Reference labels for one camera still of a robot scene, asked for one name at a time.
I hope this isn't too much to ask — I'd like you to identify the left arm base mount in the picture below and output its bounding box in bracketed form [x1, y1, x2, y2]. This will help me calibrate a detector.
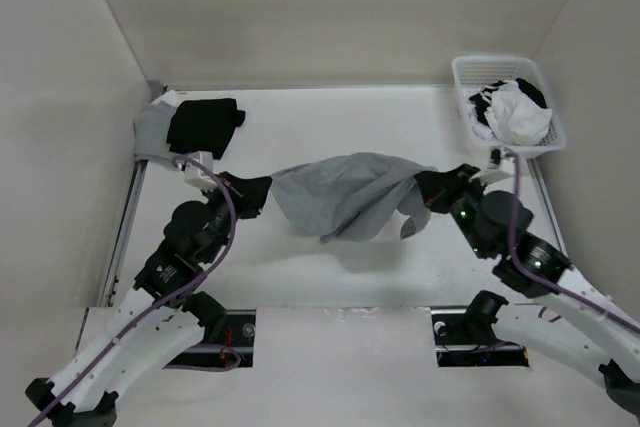
[166, 310, 257, 372]

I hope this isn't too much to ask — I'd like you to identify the white plastic laundry basket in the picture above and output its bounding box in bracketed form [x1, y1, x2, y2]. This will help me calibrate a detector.
[451, 55, 567, 159]

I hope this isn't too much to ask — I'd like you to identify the folded black tank top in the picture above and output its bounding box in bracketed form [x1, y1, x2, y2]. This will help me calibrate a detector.
[166, 98, 246, 160]

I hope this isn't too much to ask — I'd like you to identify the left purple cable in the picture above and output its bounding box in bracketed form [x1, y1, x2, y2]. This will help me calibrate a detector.
[24, 156, 244, 427]

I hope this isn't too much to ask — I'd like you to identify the white tank top in basket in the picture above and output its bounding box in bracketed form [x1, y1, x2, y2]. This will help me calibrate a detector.
[465, 87, 553, 146]

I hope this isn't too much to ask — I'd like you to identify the black tank top in basket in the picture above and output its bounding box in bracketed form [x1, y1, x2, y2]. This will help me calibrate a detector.
[469, 78, 548, 126]

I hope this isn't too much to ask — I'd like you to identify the folded grey tank top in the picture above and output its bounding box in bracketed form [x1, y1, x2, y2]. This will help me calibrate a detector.
[134, 102, 184, 170]

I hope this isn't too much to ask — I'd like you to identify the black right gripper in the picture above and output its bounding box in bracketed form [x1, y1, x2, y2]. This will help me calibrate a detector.
[414, 163, 491, 258]

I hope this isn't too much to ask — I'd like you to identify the grey tank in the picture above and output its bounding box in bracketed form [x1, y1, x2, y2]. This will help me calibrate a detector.
[270, 152, 432, 243]
[134, 102, 184, 170]

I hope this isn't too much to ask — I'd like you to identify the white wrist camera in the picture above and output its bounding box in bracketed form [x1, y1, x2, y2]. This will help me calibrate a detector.
[470, 147, 515, 186]
[181, 151, 216, 191]

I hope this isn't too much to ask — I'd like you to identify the folded white tank top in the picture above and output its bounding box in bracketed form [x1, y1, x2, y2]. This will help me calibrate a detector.
[156, 90, 182, 107]

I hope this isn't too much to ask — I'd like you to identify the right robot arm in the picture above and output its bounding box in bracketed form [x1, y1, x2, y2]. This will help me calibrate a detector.
[416, 164, 639, 416]

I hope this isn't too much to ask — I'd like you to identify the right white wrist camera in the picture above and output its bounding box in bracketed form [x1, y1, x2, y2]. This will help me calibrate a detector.
[470, 147, 515, 186]

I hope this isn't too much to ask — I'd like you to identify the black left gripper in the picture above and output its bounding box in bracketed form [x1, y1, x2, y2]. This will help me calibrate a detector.
[200, 171, 273, 264]

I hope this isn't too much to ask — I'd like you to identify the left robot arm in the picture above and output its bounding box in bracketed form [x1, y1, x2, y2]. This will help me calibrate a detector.
[25, 172, 272, 426]

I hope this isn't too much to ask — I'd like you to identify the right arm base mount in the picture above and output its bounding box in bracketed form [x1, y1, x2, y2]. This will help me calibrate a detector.
[430, 308, 530, 368]

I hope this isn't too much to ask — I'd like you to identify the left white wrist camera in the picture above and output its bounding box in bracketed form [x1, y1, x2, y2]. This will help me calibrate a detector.
[181, 151, 216, 191]

